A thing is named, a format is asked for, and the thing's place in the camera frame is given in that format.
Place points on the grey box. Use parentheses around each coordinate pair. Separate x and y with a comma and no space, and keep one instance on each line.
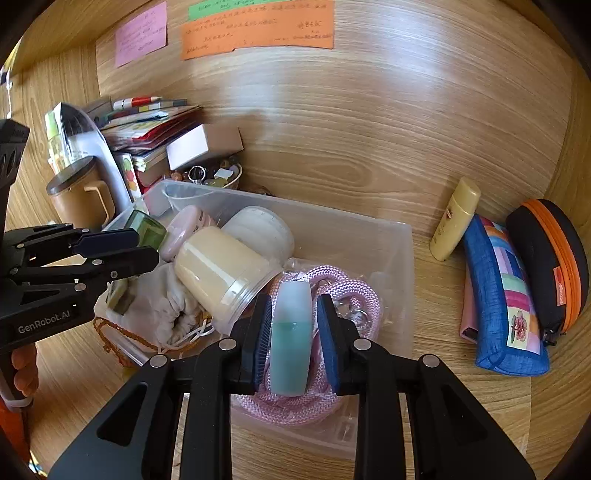
(97,108)

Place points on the flat pink case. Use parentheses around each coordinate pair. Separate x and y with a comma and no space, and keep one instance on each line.
(468,318)

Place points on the clear plastic storage box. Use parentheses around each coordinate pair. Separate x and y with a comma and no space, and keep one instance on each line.
(351,240)

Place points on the frosted white round jar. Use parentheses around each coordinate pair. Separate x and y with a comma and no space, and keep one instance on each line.
(263,235)

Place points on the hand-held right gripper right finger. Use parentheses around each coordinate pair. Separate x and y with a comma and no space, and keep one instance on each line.
(330,346)

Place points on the bowl of beads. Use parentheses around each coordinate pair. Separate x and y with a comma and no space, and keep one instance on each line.
(226,177)

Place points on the green paper note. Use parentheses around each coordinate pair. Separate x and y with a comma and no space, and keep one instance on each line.
(221,10)

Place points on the small white cardboard box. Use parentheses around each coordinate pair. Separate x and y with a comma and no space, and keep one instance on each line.
(198,143)

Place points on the green spray bottle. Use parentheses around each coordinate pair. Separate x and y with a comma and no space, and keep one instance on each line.
(57,152)

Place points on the stack of books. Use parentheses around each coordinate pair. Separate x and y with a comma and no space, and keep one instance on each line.
(152,129)

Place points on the blue patchwork pencil case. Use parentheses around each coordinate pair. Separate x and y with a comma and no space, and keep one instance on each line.
(489,300)

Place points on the green glass jar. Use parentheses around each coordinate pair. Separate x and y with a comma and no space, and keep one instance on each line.
(147,230)

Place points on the white paper sheet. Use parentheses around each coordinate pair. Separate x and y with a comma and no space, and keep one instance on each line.
(104,152)

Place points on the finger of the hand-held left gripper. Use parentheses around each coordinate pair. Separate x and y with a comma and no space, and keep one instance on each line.
(111,242)
(124,265)

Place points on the fruit print notebook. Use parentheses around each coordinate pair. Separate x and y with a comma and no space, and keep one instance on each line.
(129,177)

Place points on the yellow tube bottle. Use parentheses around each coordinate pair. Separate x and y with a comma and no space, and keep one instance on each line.
(455,219)

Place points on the person's left hand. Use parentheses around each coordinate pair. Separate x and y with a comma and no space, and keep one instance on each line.
(25,374)

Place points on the red white pen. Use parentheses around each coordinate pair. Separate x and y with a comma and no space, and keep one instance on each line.
(138,101)

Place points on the frosted teal bottle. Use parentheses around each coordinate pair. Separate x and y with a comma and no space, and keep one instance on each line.
(291,346)

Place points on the orange paper note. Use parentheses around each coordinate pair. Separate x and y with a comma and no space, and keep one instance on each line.
(254,39)

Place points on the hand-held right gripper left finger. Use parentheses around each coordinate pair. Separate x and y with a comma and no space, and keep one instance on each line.
(263,341)

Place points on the brown lidded mug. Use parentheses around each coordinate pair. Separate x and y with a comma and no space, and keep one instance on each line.
(78,198)

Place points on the pink paper note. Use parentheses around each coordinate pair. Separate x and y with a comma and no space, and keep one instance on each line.
(141,34)

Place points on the cream jar clear lid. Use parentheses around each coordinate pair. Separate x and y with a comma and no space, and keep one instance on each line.
(217,272)

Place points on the pink round compact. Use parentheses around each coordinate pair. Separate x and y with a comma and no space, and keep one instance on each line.
(178,235)

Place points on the black orange zipper case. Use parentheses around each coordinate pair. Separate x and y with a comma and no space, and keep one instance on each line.
(535,249)

